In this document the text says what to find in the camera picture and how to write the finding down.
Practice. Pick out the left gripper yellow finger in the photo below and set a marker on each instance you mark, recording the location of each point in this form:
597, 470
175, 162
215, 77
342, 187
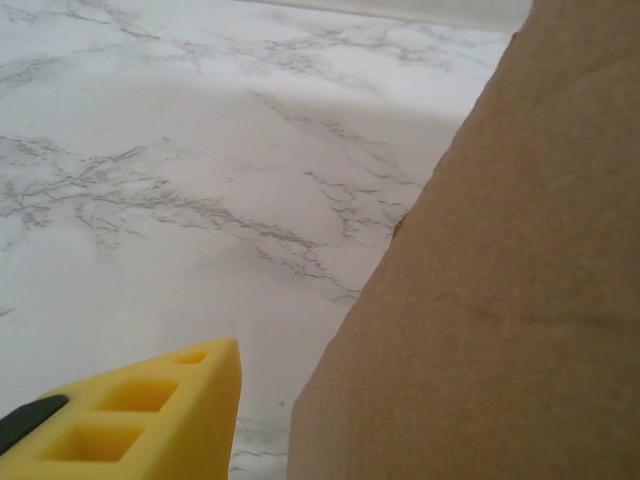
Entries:
165, 430

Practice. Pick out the brown cardboard box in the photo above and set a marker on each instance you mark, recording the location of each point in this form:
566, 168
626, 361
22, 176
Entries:
500, 275

